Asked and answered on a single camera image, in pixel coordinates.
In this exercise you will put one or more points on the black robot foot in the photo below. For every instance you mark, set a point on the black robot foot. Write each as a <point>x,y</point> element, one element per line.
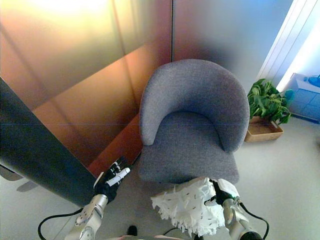
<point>132,230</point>

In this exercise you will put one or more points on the grey fabric armchair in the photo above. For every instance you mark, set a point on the grey fabric armchair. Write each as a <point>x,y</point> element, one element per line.
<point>191,120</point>

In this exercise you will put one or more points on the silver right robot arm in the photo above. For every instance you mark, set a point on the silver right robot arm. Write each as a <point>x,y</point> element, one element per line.
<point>236,221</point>

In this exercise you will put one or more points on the white fringed cloth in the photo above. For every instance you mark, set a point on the white fringed cloth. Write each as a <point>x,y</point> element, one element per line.
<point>186,208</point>

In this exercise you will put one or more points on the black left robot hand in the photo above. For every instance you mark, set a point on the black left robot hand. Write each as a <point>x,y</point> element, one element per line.
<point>113,178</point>

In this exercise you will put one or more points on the green potted plant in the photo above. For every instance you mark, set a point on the green potted plant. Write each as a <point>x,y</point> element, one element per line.
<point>268,101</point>

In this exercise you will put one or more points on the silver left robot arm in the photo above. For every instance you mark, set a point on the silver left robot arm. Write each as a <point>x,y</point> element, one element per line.
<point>86,218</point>

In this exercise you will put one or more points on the dark grey cabinet panel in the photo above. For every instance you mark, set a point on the dark grey cabinet panel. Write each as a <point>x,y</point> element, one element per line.
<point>35,150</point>

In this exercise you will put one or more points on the wooden planter tray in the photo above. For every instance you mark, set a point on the wooden planter tray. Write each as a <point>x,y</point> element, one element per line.
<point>263,130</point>

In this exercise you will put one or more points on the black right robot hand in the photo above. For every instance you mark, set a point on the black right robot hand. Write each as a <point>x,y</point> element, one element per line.
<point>223,191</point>

